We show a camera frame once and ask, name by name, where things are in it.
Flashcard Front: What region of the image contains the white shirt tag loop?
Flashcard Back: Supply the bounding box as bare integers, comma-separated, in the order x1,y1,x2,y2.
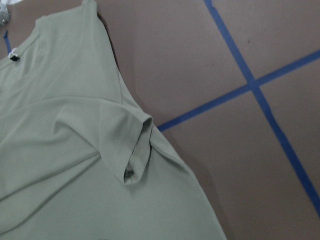
8,49,20,62

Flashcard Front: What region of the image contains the sage green long-sleeve shirt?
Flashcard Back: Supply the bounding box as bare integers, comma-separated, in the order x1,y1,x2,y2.
0,0,226,240

